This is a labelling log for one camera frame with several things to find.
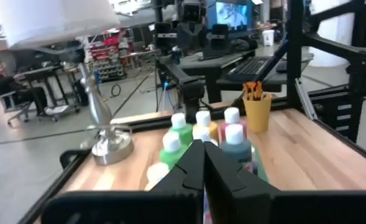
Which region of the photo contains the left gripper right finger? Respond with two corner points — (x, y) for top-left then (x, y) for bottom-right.
(204, 141), (366, 224)

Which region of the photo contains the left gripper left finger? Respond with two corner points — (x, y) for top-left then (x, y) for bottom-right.
(41, 139), (206, 224)

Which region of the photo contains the large yellow paint bottle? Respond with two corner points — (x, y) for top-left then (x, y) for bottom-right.
(194, 110), (220, 141)
(144, 162), (171, 192)

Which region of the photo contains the large spring green paint bottle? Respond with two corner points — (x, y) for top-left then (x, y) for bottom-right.
(158, 131), (189, 170)

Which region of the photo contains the large black paint bottle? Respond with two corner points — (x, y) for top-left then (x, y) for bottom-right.
(219, 123), (253, 164)

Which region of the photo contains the large red paint bottle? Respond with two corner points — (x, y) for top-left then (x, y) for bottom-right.
(219, 106), (249, 141)

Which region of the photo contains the large light green paint bottle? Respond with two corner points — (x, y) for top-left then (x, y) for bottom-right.
(169, 112), (194, 146)

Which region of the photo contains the teal translucent plastic bin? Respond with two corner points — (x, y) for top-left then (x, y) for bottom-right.
(249, 145), (270, 184)

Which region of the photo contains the black desk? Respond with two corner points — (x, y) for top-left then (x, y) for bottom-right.
(176, 46), (314, 105)

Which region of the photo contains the black keyboard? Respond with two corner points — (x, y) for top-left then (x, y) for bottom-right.
(225, 57), (271, 83)

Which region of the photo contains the parts shelf with red bins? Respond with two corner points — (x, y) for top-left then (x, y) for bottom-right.
(88, 27), (135, 81)

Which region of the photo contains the white bucket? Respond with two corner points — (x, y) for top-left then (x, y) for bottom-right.
(262, 29), (276, 47)

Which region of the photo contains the black equipment rack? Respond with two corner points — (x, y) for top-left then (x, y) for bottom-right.
(306, 0), (366, 144)

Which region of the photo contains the blue lit display screen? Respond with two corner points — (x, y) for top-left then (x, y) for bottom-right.
(214, 1), (250, 34)

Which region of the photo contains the grey office chair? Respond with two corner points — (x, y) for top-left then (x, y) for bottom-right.
(0, 90), (36, 127)

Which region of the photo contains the person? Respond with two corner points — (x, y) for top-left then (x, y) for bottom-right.
(0, 62), (49, 116)

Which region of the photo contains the white shade table lamp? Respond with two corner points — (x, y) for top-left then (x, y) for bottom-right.
(0, 0), (135, 166)

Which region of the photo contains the black aluminium table frame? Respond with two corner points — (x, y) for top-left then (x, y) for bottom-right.
(17, 0), (366, 224)

